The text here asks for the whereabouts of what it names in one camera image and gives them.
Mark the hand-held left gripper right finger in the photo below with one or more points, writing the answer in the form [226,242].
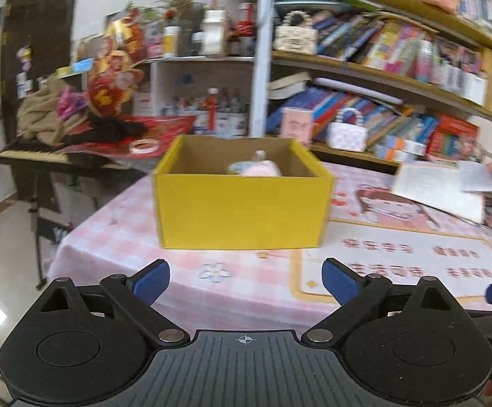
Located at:
[339,280]

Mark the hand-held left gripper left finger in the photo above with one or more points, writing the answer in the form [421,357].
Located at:
[152,280]

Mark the yellow cardboard box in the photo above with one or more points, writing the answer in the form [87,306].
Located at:
[241,212]

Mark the pink chick plush toy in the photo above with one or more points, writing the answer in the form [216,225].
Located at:
[262,169]

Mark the pink checked tablecloth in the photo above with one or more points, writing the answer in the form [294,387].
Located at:
[118,237]

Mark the printed table mat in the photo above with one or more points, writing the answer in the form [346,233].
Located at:
[398,241]

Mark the stack of papers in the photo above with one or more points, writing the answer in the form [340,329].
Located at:
[436,186]

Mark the tape roll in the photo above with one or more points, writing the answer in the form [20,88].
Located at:
[144,146]

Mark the white quilted handbag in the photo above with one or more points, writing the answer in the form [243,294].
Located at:
[346,135]

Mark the red printed sheet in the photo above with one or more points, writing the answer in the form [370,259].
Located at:
[169,125]

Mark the black cloth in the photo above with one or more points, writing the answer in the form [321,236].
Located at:
[106,129]

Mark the row of colourful books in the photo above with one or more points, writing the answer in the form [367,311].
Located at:
[394,129]
[479,6]
[398,51]

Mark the pink picture card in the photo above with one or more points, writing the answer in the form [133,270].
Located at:
[296,125]

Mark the red box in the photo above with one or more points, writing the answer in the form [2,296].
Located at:
[453,135]

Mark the black digital piano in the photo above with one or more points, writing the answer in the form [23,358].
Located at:
[34,154]

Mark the group of pens and brushes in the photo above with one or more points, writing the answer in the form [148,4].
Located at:
[190,110]

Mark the pink wrapper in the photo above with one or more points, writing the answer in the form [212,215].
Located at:
[70,101]

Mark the thick white book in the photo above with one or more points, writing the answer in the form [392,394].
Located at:
[288,87]

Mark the red figure decoration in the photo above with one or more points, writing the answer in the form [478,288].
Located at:
[110,84]

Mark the beige cloth pile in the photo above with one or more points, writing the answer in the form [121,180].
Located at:
[42,110]

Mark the white shelf cabinet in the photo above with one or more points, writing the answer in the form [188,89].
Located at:
[203,76]

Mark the wooden bookshelf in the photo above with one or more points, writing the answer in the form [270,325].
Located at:
[377,72]

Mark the light blue packet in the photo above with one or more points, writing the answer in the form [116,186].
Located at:
[82,65]

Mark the white bottle yellow label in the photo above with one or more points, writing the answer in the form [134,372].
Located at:
[171,42]

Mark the cream pearl handbag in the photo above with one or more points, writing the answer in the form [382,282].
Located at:
[294,38]

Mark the white jug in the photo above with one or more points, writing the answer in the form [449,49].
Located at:
[215,34]

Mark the dried flower bunch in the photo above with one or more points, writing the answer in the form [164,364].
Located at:
[182,0]

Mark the dark board with stickers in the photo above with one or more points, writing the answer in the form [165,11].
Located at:
[42,8]

